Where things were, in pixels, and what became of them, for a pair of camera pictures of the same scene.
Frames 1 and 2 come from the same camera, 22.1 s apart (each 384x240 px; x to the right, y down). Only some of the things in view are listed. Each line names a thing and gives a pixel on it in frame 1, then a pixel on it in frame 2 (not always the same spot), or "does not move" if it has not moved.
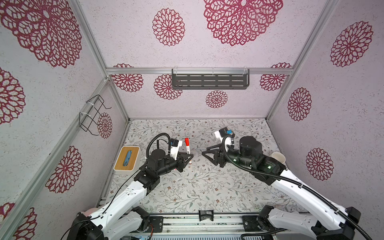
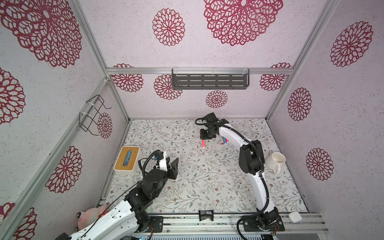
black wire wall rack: [90, 116] does not move
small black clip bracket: [204, 214] does not move
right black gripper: [218, 157] → [202, 135]
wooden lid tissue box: [128, 160] does not move
